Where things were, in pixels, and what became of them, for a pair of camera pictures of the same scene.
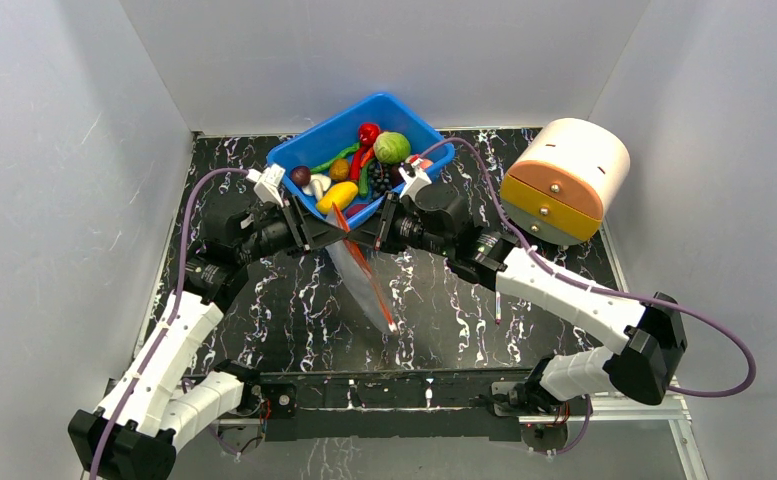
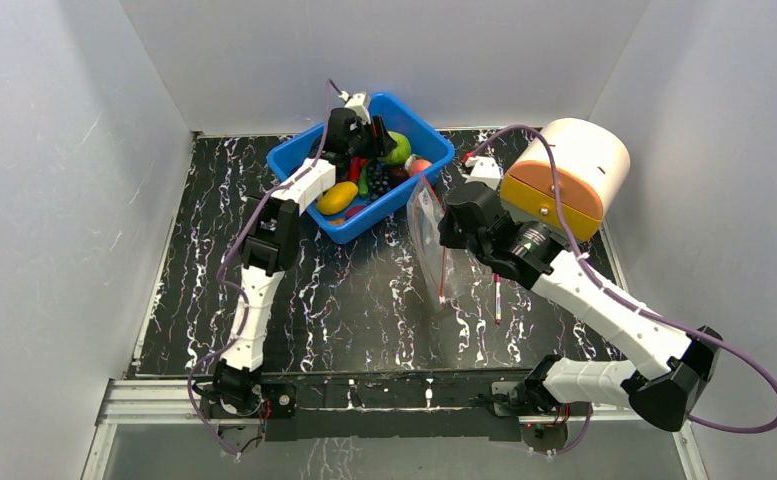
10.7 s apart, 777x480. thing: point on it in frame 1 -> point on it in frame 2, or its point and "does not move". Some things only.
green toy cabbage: [391, 147] does not move
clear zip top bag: [349, 260] -> [437, 263]
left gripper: [309, 230] -> [385, 144]
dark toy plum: [396, 177] does not move
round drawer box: [564, 175] does not move
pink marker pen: [498, 307] does not move
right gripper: [387, 222] -> [458, 221]
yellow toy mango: [341, 193] does not move
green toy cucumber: [364, 180] does not move
